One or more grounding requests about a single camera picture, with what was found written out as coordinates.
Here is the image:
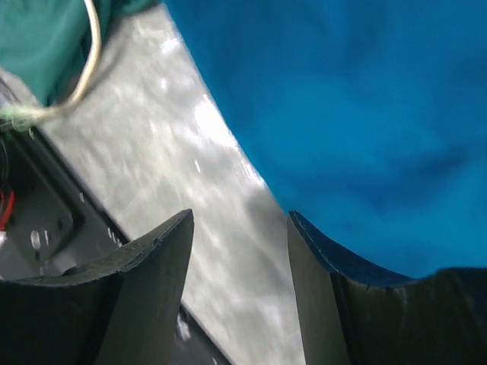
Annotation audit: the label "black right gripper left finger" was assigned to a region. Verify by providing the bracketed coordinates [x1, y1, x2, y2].
[1, 209, 194, 364]

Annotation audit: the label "teal blue t shirt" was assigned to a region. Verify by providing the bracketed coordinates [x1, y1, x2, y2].
[167, 1, 486, 277]

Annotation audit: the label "dark green shorts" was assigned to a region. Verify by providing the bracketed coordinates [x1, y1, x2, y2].
[1, 1, 157, 132]

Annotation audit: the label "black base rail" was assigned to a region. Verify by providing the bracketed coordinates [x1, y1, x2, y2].
[1, 130, 228, 364]

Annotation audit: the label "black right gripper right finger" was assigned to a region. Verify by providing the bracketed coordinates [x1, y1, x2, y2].
[287, 211, 486, 365]

